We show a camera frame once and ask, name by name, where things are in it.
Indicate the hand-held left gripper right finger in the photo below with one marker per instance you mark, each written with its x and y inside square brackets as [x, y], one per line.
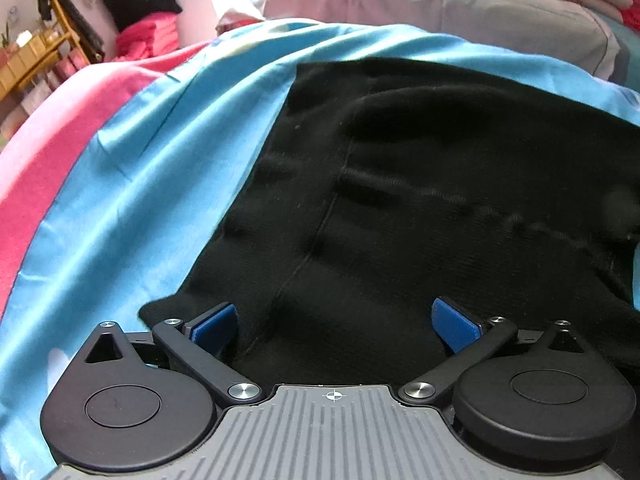
[452, 329]

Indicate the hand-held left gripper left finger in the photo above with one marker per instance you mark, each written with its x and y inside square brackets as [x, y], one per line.
[216, 329]

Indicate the black pants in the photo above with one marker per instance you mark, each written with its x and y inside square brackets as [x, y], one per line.
[400, 185]

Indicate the blue floral bed sheet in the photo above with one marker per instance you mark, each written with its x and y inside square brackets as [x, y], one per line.
[150, 160]

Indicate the pink red blanket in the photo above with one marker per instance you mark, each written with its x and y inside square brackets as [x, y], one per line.
[50, 135]

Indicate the red cloth pile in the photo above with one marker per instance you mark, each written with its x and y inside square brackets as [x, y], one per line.
[150, 35]

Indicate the grey pillow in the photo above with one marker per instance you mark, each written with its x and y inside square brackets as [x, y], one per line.
[450, 10]

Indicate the wooden shelf rack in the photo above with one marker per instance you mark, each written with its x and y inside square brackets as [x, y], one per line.
[62, 17]

